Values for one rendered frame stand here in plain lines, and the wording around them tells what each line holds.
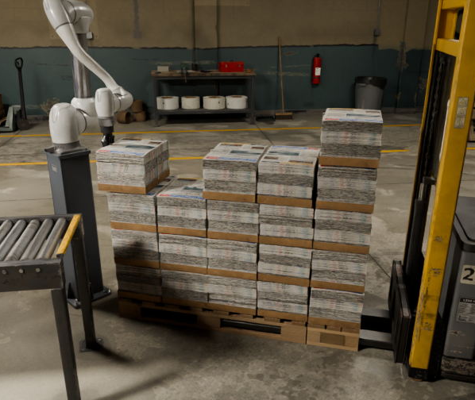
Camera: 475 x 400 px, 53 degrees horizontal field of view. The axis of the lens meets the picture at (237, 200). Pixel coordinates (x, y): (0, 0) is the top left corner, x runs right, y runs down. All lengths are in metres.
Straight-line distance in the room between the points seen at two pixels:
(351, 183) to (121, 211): 1.28
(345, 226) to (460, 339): 0.77
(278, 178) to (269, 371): 1.02
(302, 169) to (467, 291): 0.97
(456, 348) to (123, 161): 1.96
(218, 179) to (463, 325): 1.41
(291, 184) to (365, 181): 0.37
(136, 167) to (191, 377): 1.15
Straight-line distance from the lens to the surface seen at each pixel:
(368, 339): 2.86
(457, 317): 2.60
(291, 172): 2.43
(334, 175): 2.41
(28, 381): 2.82
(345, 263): 2.59
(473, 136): 8.18
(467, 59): 2.16
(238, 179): 2.49
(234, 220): 2.58
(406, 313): 2.63
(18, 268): 2.15
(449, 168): 2.24
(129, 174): 2.68
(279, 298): 2.73
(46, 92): 9.50
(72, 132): 2.98
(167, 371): 2.70
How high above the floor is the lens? 1.73
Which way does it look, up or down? 20 degrees down
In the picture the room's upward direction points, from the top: straight up
